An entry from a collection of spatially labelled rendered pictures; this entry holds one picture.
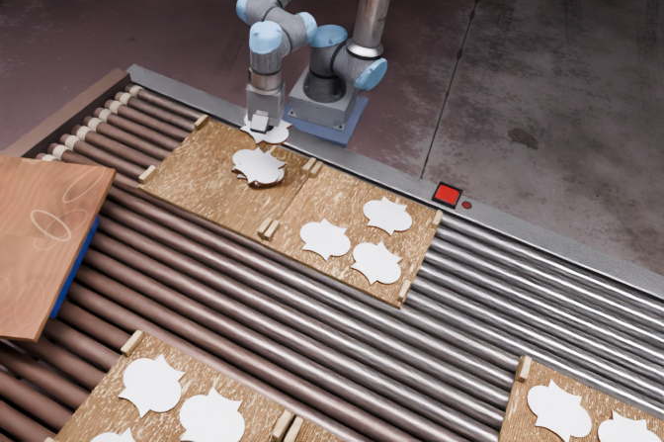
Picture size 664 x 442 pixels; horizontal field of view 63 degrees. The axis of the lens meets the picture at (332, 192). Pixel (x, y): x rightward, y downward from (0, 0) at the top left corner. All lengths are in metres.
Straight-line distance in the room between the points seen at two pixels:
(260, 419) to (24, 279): 0.62
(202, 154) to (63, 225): 0.47
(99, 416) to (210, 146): 0.84
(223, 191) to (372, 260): 0.48
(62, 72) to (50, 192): 2.27
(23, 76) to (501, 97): 2.97
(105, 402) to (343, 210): 0.77
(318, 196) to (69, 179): 0.67
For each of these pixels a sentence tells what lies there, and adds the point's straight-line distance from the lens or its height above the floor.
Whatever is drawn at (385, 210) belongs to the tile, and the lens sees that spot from 1.59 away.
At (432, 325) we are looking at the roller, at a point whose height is 0.92.
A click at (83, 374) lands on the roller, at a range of 1.40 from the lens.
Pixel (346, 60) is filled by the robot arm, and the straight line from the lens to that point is 1.72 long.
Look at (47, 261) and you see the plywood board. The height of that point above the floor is 1.04.
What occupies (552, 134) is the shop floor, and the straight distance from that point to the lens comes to 3.61.
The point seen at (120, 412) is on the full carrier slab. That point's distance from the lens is 1.33.
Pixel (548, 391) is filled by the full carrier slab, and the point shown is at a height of 0.95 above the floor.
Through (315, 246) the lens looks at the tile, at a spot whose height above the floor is 0.95.
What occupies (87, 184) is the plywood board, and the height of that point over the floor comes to 1.04.
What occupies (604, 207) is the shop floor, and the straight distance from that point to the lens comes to 3.32.
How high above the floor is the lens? 2.15
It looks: 48 degrees down
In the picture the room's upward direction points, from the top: 7 degrees clockwise
